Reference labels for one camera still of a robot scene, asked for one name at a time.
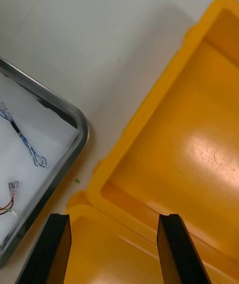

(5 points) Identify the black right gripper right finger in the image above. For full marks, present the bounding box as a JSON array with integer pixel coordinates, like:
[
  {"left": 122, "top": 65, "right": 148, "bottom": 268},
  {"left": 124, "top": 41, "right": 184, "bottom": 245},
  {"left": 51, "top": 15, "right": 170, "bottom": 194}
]
[{"left": 156, "top": 213, "right": 212, "bottom": 284}]

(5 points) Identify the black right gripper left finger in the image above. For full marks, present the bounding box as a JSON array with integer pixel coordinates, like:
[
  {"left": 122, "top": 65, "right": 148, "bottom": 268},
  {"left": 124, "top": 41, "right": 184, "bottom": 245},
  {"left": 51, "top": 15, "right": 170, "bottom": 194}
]
[{"left": 16, "top": 213, "right": 72, "bottom": 284}]

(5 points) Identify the red and black wire harness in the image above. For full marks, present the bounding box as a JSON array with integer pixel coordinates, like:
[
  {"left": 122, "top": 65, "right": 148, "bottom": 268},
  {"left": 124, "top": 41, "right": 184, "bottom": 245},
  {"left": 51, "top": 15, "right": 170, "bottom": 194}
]
[{"left": 0, "top": 181, "right": 20, "bottom": 216}]

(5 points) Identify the blue-white twisted wire harness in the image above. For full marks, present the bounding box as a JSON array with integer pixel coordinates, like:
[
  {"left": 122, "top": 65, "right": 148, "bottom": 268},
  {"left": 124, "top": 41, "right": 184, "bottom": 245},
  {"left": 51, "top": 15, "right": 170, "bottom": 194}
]
[{"left": 0, "top": 101, "right": 48, "bottom": 168}]

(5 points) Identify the yellow-orange plastic bin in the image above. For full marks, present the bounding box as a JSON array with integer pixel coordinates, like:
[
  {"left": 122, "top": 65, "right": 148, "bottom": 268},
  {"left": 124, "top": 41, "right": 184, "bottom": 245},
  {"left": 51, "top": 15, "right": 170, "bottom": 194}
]
[
  {"left": 87, "top": 0, "right": 239, "bottom": 284},
  {"left": 64, "top": 190, "right": 175, "bottom": 284}
]

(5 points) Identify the steel tray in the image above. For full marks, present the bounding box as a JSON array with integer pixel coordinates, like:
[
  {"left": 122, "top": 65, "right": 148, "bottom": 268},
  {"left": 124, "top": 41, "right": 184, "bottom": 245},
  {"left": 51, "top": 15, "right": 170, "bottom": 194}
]
[{"left": 0, "top": 56, "right": 90, "bottom": 269}]

